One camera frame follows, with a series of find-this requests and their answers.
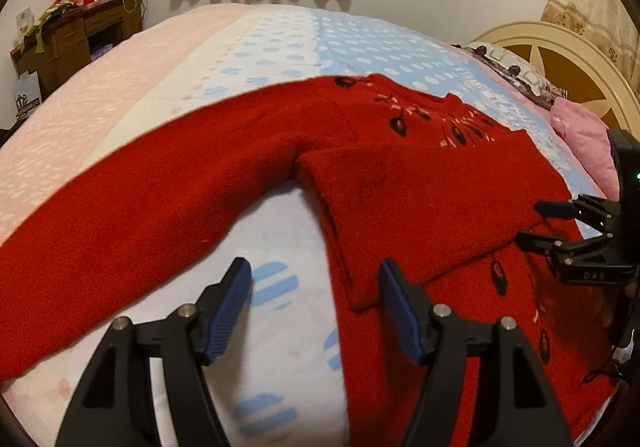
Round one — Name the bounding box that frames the white printed shopping bag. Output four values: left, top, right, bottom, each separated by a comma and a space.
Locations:
13, 72, 44, 121

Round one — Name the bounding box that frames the white flat box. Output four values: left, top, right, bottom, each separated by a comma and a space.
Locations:
15, 9, 37, 36

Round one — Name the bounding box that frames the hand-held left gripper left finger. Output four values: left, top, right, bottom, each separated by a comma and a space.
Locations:
54, 257, 253, 447

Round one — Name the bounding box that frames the red knitted sweater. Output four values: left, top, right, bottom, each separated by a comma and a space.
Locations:
0, 73, 618, 447

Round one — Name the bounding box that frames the beige patterned curtain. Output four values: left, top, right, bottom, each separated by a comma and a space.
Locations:
540, 0, 640, 92

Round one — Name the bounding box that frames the cream wooden headboard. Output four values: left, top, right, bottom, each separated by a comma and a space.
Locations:
472, 20, 640, 138

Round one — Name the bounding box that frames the colourful cloth pile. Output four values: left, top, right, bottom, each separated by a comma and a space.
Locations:
34, 0, 87, 36

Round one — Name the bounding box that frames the brown wooden desk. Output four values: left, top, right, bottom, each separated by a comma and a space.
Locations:
11, 0, 146, 100

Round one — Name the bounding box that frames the pastel printed bedsheet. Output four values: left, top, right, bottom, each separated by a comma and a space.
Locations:
0, 2, 621, 447

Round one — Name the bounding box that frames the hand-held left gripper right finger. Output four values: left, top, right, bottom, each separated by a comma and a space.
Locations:
378, 258, 573, 447

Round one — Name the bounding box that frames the dark patterned white pillow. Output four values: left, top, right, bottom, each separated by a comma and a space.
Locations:
462, 42, 568, 108

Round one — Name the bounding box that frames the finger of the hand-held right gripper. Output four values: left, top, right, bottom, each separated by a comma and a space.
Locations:
534, 193, 622, 234
514, 231, 611, 264

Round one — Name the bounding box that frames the pink pillow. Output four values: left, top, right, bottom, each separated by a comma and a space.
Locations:
550, 98, 623, 200

